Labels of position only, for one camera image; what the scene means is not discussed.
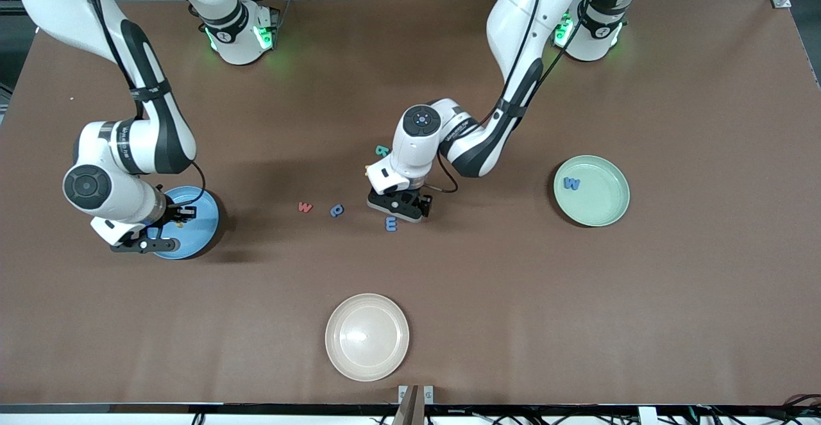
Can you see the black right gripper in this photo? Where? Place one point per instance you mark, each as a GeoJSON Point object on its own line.
{"type": "Point", "coordinates": [172, 212]}

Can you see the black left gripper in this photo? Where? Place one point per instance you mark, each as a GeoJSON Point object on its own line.
{"type": "Point", "coordinates": [421, 199]}

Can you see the teal foam letter R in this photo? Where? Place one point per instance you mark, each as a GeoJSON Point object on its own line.
{"type": "Point", "coordinates": [382, 151]}

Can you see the blue foam lowercase letter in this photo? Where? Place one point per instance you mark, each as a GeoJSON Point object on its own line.
{"type": "Point", "coordinates": [337, 211]}

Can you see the red foam lowercase letter w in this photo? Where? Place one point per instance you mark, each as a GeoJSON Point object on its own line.
{"type": "Point", "coordinates": [305, 208]}

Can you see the blue foam capital letter W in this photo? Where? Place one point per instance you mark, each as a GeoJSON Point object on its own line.
{"type": "Point", "coordinates": [571, 184]}

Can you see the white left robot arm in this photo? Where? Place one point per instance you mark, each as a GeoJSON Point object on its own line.
{"type": "Point", "coordinates": [513, 21]}

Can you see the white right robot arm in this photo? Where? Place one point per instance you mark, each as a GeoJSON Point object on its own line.
{"type": "Point", "coordinates": [128, 149]}

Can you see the blue plate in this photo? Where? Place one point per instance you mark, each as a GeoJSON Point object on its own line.
{"type": "Point", "coordinates": [200, 236]}

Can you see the blue foam letter E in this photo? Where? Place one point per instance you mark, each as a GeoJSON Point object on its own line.
{"type": "Point", "coordinates": [389, 225]}

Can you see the beige plate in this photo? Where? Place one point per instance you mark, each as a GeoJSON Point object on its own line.
{"type": "Point", "coordinates": [367, 337]}

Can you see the light green plate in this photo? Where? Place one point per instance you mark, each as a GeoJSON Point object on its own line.
{"type": "Point", "coordinates": [600, 204]}

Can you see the metal bracket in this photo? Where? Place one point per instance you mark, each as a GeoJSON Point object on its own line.
{"type": "Point", "coordinates": [415, 395]}

